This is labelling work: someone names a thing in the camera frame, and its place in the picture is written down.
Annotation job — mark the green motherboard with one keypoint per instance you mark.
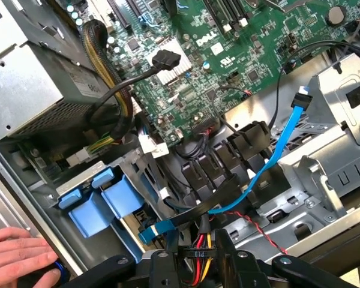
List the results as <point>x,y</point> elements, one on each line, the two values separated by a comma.
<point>258,60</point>

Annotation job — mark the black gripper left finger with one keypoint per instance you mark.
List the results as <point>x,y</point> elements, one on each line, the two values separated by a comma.
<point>162,270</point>

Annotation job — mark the person's hand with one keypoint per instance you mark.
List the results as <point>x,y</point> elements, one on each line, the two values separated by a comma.
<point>15,258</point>

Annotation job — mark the metal optical drive cage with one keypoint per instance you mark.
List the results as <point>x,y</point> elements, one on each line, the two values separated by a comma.
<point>333,156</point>

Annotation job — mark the black RAM slot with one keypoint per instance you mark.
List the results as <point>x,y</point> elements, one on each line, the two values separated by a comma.
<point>217,13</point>
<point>235,10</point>

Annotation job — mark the silver chipset heatsink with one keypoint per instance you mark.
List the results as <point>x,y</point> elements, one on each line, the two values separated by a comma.
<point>180,75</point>

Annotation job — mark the metal disk bay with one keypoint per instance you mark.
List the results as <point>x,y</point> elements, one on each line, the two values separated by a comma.
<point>78,180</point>

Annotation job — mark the open grey PC case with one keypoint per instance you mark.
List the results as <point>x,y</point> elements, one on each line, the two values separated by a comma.
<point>333,168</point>

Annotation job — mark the grey power supply unit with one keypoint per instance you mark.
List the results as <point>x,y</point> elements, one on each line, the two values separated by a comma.
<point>24,90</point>

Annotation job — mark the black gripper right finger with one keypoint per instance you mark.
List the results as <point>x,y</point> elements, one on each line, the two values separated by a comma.
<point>228,264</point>

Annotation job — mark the round coin battery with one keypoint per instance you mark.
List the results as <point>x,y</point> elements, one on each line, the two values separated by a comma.
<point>336,15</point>

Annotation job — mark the blue disk carrier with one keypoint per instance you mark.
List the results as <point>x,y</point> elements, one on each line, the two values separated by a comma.
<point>90,216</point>

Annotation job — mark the black plastic fan shroud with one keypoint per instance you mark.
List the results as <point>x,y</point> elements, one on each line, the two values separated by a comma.
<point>252,135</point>

